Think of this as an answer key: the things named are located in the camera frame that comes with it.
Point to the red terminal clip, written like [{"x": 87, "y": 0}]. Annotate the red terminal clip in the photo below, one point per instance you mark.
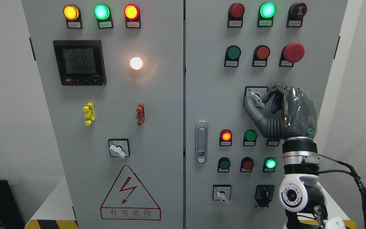
[{"x": 140, "y": 114}]

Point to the red push button row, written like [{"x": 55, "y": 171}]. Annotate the red push button row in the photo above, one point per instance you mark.
[
  {"x": 260, "y": 56},
  {"x": 246, "y": 165}
]

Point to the yellow indicator light top left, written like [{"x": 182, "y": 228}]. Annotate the yellow indicator light top left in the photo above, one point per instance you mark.
[{"x": 73, "y": 16}]

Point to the green indicator middle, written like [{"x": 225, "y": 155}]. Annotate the green indicator middle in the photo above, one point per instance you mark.
[{"x": 249, "y": 138}]

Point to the dark red indicator top right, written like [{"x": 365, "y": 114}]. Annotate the dark red indicator top right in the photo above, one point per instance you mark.
[{"x": 235, "y": 15}]

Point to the red electrical hazard warning sign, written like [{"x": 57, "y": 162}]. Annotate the red electrical hazard warning sign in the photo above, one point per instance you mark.
[{"x": 128, "y": 199}]

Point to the red push button upper row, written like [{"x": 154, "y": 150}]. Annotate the red push button upper row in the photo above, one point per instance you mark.
[{"x": 260, "y": 56}]

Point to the gray rotary switch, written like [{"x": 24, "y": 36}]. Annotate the gray rotary switch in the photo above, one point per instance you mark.
[
  {"x": 256, "y": 93},
  {"x": 222, "y": 192}
]

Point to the yellow terminal clip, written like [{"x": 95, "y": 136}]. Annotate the yellow terminal clip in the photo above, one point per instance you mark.
[{"x": 89, "y": 114}]

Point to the green push button upper row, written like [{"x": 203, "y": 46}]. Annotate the green push button upper row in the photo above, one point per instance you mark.
[{"x": 232, "y": 56}]

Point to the gray cabinet door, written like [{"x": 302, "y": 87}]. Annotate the gray cabinet door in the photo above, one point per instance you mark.
[
  {"x": 156, "y": 147},
  {"x": 215, "y": 93}
]

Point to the green lit indicator top right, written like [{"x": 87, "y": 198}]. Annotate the green lit indicator top right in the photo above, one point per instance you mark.
[{"x": 266, "y": 14}]

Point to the red push button lower row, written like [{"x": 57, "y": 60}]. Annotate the red push button lower row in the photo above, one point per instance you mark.
[{"x": 246, "y": 165}]

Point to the dark red buzzer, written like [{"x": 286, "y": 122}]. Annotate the dark red buzzer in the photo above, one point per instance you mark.
[{"x": 296, "y": 13}]

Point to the red emergency stop mushroom button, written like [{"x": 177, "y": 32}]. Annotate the red emergency stop mushroom button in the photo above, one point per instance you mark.
[{"x": 291, "y": 54}]

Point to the green indicator light top left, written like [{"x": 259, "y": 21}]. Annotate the green indicator light top left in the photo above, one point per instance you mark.
[{"x": 103, "y": 16}]

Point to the gray cabinet right door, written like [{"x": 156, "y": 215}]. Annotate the gray cabinet right door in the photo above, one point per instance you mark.
[{"x": 215, "y": 93}]

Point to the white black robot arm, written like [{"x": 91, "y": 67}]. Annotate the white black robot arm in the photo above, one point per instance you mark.
[{"x": 300, "y": 192}]

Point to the black digital power meter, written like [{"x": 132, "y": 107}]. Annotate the black digital power meter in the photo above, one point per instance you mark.
[{"x": 80, "y": 62}]

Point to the gray rotary switch left door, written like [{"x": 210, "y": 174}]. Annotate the gray rotary switch left door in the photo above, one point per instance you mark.
[{"x": 119, "y": 148}]

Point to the black rotary selector switch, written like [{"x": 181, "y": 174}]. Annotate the black rotary selector switch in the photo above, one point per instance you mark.
[{"x": 264, "y": 194}]

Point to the white glowing indicator lamp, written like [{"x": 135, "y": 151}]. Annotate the white glowing indicator lamp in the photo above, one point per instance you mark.
[{"x": 136, "y": 63}]

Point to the red lit indicator middle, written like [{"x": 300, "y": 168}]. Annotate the red lit indicator middle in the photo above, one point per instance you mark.
[{"x": 225, "y": 138}]

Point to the silver cabinet door handle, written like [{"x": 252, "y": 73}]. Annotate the silver cabinet door handle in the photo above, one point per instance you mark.
[{"x": 201, "y": 141}]

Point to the green lit push button lower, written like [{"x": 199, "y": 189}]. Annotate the green lit push button lower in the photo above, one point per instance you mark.
[{"x": 269, "y": 165}]

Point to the gray robotic right hand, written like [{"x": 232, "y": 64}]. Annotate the gray robotic right hand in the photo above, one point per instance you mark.
[{"x": 298, "y": 117}]

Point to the green push button row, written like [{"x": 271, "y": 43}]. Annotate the green push button row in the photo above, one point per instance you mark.
[
  {"x": 223, "y": 165},
  {"x": 232, "y": 56}
]

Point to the green push button lower row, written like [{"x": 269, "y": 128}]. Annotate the green push button lower row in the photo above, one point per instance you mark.
[{"x": 223, "y": 165}]

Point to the gray cabinet left door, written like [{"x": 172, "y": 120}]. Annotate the gray cabinet left door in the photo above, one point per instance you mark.
[{"x": 156, "y": 147}]

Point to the red indicator light top left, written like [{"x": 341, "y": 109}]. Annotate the red indicator light top left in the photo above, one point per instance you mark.
[{"x": 132, "y": 16}]

